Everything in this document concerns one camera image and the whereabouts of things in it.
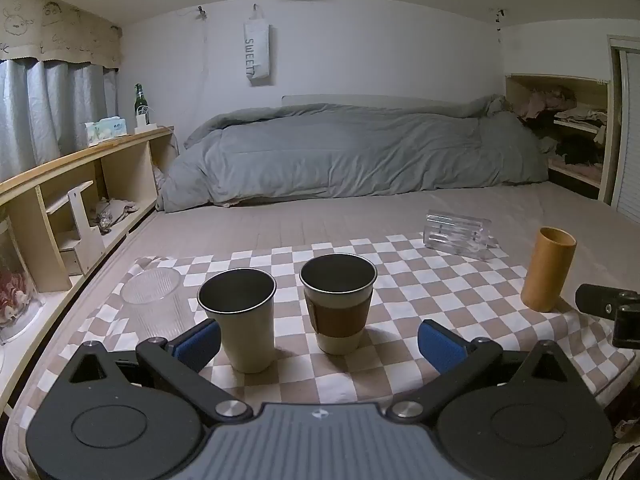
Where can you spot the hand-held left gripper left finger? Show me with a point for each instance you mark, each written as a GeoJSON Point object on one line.
{"type": "Point", "coordinates": [199, 344]}

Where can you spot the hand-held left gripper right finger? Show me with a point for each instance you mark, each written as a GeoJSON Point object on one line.
{"type": "Point", "coordinates": [440, 346]}

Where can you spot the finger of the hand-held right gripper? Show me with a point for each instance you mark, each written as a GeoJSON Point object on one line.
{"type": "Point", "coordinates": [627, 327]}
{"type": "Point", "coordinates": [597, 300]}

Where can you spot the clear acrylic cup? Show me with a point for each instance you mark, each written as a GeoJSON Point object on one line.
{"type": "Point", "coordinates": [457, 235]}

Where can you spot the plain cream metal cup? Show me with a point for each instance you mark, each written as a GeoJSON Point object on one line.
{"type": "Point", "coordinates": [245, 330]}

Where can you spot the bamboo cup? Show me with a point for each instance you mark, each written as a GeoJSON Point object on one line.
{"type": "Point", "coordinates": [547, 275]}

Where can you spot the clear ribbed glass cup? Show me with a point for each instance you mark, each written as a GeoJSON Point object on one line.
{"type": "Point", "coordinates": [152, 305]}

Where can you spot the cream cup with brown sleeve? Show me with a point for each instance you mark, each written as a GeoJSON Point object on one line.
{"type": "Point", "coordinates": [337, 315]}

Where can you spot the brown checkered cloth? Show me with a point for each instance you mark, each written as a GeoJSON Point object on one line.
{"type": "Point", "coordinates": [400, 285]}

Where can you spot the crumpled beige cloth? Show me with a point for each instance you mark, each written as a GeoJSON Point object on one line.
{"type": "Point", "coordinates": [117, 210]}

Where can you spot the small wooden stand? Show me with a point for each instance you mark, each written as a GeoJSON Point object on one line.
{"type": "Point", "coordinates": [85, 230]}

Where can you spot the pile of clothes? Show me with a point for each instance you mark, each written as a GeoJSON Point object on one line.
{"type": "Point", "coordinates": [575, 135]}

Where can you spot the white sliding door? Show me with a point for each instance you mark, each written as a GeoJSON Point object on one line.
{"type": "Point", "coordinates": [627, 130]}

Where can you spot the wooden closet shelf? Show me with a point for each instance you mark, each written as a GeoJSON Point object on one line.
{"type": "Point", "coordinates": [580, 125]}

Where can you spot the clear jar with red contents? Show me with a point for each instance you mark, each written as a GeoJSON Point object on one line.
{"type": "Point", "coordinates": [15, 290]}

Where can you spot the wooden bedside shelf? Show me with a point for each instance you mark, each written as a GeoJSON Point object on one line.
{"type": "Point", "coordinates": [125, 165]}

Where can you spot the grey duvet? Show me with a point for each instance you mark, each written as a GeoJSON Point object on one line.
{"type": "Point", "coordinates": [350, 150]}

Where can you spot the small white box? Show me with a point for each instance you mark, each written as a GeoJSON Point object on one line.
{"type": "Point", "coordinates": [147, 124]}

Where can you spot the tissue pack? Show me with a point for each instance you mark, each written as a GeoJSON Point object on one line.
{"type": "Point", "coordinates": [105, 130]}

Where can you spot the green glass bottle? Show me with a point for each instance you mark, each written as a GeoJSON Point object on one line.
{"type": "Point", "coordinates": [140, 102]}

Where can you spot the grey curtain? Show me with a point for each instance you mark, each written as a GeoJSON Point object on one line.
{"type": "Point", "coordinates": [50, 110]}

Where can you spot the white hanging fabric bag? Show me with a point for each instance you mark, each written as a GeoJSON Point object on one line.
{"type": "Point", "coordinates": [257, 50]}

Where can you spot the beige printed valance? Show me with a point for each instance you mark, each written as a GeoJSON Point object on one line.
{"type": "Point", "coordinates": [55, 30]}

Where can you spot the wall hook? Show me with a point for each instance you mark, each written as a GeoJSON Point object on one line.
{"type": "Point", "coordinates": [201, 11]}

